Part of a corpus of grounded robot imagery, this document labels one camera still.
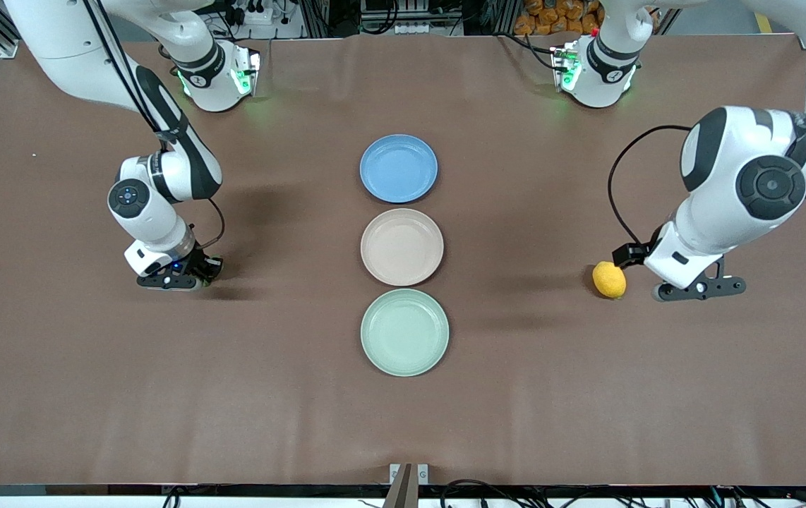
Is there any grey camera mounting pole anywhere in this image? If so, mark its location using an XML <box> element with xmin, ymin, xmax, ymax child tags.
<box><xmin>382</xmin><ymin>464</ymin><xmax>415</xmax><ymax>508</ymax></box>

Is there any beige round plate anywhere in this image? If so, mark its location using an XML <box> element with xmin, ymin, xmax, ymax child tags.
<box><xmin>360</xmin><ymin>207</ymin><xmax>445</xmax><ymax>287</ymax></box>

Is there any white power strip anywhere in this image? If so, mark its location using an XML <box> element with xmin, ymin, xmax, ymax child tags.
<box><xmin>236</xmin><ymin>0</ymin><xmax>275</xmax><ymax>26</ymax></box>

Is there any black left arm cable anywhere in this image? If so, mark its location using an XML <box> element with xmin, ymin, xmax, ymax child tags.
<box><xmin>607</xmin><ymin>124</ymin><xmax>693</xmax><ymax>248</ymax></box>

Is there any white metal mounting bracket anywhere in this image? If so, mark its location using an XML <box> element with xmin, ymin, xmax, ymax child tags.
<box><xmin>389</xmin><ymin>463</ymin><xmax>430</xmax><ymax>486</ymax></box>

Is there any pale green round plate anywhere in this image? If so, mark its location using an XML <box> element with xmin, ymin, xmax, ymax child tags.
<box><xmin>360</xmin><ymin>288</ymin><xmax>450</xmax><ymax>377</ymax></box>

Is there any blue round plate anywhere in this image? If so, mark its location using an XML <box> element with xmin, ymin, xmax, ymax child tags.
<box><xmin>359</xmin><ymin>134</ymin><xmax>439</xmax><ymax>204</ymax></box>

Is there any bag of oranges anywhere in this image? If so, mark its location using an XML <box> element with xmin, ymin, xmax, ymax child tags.
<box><xmin>514</xmin><ymin>0</ymin><xmax>603</xmax><ymax>36</ymax></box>

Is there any yellow lemon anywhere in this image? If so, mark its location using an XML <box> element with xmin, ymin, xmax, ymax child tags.
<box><xmin>591</xmin><ymin>260</ymin><xmax>627</xmax><ymax>301</ymax></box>

